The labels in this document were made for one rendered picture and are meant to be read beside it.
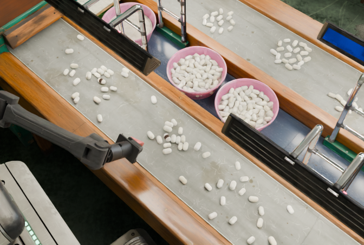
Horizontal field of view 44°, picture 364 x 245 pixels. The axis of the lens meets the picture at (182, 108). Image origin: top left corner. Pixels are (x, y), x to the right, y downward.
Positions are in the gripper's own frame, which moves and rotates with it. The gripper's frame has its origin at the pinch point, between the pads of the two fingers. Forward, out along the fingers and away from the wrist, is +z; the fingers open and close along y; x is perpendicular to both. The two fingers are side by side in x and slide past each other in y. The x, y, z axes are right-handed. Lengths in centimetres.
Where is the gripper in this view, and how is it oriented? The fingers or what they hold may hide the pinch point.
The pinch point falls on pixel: (141, 143)
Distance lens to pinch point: 169.2
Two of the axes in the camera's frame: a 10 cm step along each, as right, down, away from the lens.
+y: -7.4, -5.5, 3.9
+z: 5.3, -1.1, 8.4
